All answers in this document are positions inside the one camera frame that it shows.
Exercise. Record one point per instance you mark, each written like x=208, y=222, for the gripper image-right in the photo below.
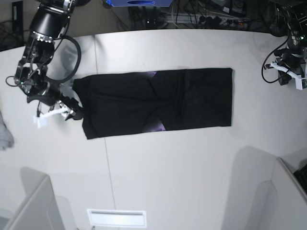
x=291, y=59

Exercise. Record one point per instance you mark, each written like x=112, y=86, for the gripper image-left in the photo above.
x=50, y=94

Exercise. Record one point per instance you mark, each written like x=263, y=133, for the black T-shirt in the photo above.
x=165, y=100

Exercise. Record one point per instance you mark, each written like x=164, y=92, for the grey cloth at left edge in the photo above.
x=6, y=138

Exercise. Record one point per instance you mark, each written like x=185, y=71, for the black keyboard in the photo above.
x=301, y=176

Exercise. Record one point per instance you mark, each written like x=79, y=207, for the white partition panel left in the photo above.
x=38, y=211

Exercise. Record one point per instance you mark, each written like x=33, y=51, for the white partition panel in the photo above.
x=290, y=211
x=38, y=211

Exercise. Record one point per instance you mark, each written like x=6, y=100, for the blue box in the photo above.
x=145, y=3

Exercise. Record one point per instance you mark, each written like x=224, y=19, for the white partition panel right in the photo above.
x=290, y=211

